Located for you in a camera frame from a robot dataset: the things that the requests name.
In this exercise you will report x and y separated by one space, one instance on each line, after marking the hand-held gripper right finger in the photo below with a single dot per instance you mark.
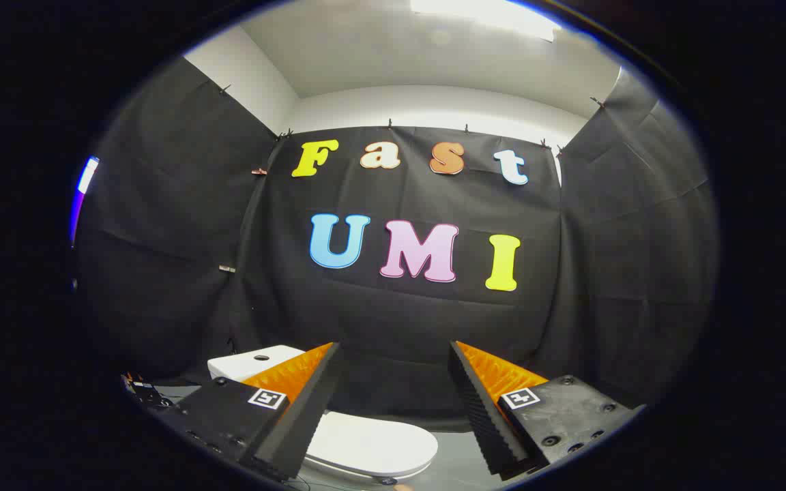
478 402

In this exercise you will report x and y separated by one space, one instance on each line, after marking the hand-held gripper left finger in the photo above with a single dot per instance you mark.
311 402

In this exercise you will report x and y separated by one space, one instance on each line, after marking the white ceramic toilet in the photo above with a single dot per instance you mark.
229 368

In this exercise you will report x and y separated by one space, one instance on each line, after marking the black backdrop cloth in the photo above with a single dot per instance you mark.
406 320

